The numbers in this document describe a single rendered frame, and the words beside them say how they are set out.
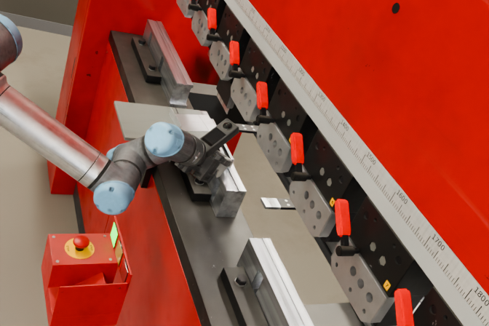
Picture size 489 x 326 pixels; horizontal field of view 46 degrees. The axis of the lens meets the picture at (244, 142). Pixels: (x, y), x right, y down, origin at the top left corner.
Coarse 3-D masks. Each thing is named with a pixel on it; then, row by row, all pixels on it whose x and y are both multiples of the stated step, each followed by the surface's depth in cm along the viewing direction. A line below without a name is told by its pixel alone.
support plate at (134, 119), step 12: (120, 108) 161; (132, 108) 163; (144, 108) 165; (156, 108) 167; (168, 108) 169; (180, 108) 172; (120, 120) 156; (132, 120) 158; (144, 120) 160; (156, 120) 162; (168, 120) 164; (132, 132) 153; (144, 132) 155; (192, 132) 163; (204, 132) 165
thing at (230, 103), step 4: (220, 80) 165; (224, 80) 162; (220, 84) 164; (224, 84) 162; (228, 84) 159; (216, 88) 167; (220, 88) 164; (224, 88) 162; (228, 88) 159; (220, 92) 164; (224, 92) 162; (228, 92) 159; (220, 96) 164; (224, 96) 161; (228, 96) 159; (220, 100) 166; (224, 100) 161; (228, 100) 159; (232, 100) 159; (224, 104) 163; (228, 104) 160; (232, 104) 160; (224, 108) 163; (228, 108) 160
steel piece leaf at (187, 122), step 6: (174, 114) 164; (180, 114) 169; (186, 114) 170; (192, 114) 171; (174, 120) 164; (180, 120) 166; (186, 120) 167; (192, 120) 168; (198, 120) 169; (180, 126) 160; (186, 126) 164; (192, 126) 165; (198, 126) 166; (204, 126) 168
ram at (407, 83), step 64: (256, 0) 142; (320, 0) 116; (384, 0) 98; (448, 0) 85; (320, 64) 114; (384, 64) 97; (448, 64) 84; (320, 128) 113; (384, 128) 96; (448, 128) 83; (448, 192) 82
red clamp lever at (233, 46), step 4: (232, 44) 143; (236, 44) 144; (232, 48) 143; (236, 48) 143; (232, 52) 143; (236, 52) 143; (232, 56) 142; (236, 56) 143; (232, 60) 142; (236, 60) 142; (232, 64) 142; (236, 64) 143; (232, 68) 143; (236, 68) 142; (232, 72) 141; (236, 72) 142; (240, 72) 142; (232, 76) 141; (236, 76) 142; (240, 76) 142; (244, 76) 143
